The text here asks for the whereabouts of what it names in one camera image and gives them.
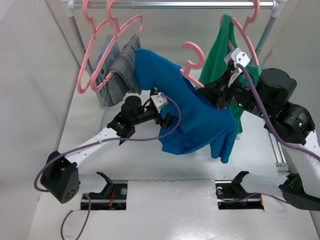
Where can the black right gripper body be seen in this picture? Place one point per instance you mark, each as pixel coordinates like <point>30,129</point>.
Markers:
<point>230,90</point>

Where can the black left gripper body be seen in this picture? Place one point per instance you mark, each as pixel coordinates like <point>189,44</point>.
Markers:
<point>149,114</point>

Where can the green tank top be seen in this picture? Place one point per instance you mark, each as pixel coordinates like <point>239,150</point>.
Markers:
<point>215,66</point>

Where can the blue t shirt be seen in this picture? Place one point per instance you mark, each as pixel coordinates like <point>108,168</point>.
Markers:
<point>201,123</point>

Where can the pink hanger with green shirt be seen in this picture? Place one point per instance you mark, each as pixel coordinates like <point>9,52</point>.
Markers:
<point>243,30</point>

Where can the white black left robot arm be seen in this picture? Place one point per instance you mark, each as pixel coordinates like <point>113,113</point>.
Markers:
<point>61,175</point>

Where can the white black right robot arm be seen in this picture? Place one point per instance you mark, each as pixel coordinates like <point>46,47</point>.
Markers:
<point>290,124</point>

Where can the pink hanger with grey clothes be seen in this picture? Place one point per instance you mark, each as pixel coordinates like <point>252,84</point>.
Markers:
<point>119,30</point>

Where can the grey pleated skirt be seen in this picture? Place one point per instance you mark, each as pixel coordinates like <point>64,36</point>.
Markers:
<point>123,79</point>

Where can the light blue garment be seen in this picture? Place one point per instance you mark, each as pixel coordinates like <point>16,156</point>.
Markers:
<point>111,57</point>

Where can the metal clothes rack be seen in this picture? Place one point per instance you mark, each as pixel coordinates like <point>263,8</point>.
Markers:
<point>69,6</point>

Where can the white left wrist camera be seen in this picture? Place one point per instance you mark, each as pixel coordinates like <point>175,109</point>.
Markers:
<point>159,101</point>

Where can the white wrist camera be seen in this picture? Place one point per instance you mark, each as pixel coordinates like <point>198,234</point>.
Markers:
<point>159,101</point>
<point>238,57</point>

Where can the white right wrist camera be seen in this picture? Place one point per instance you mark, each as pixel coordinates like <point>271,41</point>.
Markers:
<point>238,57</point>

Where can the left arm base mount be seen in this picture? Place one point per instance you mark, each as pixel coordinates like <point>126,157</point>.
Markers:
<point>107,197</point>

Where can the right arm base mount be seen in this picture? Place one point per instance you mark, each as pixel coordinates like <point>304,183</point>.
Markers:
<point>234,197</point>

